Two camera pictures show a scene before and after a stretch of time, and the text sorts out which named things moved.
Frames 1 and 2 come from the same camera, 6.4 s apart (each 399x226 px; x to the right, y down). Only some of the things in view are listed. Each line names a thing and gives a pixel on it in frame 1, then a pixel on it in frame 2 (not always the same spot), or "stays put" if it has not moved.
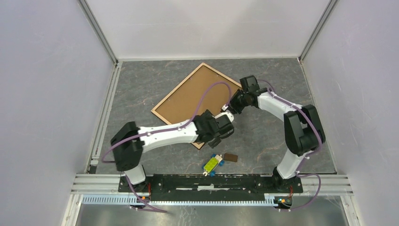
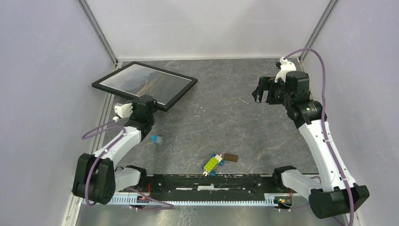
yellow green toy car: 211,164 stays put
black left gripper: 217,140 to 132,115
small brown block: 230,157 stays put
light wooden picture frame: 161,103 to 135,78
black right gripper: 234,108 to 265,83
